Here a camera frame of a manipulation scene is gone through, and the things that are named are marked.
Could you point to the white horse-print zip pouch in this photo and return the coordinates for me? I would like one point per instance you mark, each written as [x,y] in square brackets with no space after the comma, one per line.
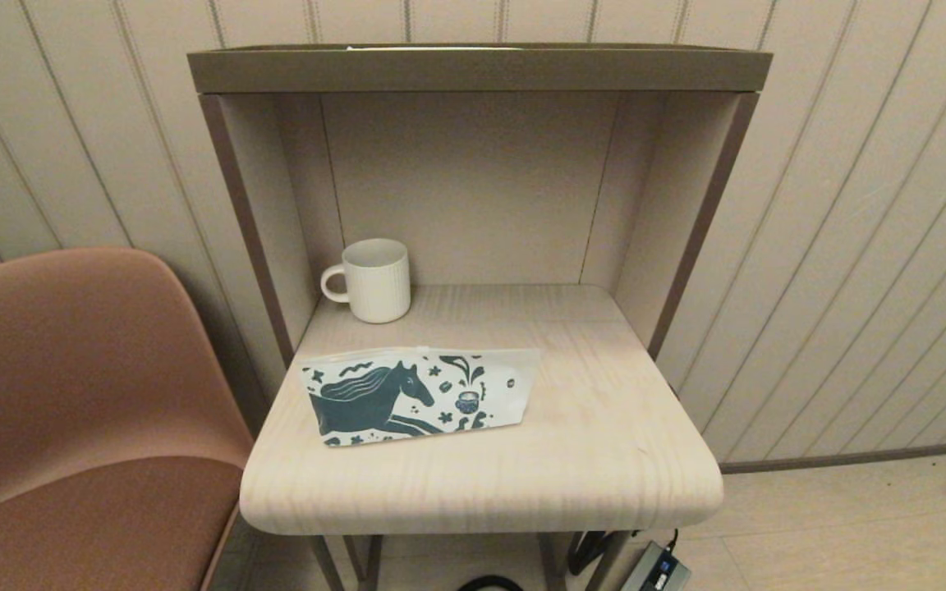
[374,402]

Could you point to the white ribbed ceramic mug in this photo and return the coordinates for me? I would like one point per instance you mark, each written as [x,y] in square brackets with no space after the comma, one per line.
[378,283]

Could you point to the beige wooden hutch desk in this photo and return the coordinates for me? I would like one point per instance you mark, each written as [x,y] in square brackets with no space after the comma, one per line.
[473,189]

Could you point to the grey power adapter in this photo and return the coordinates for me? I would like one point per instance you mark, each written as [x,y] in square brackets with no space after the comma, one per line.
[654,570]

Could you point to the pink upholstered chair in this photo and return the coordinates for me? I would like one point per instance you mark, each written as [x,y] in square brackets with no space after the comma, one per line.
[71,369]

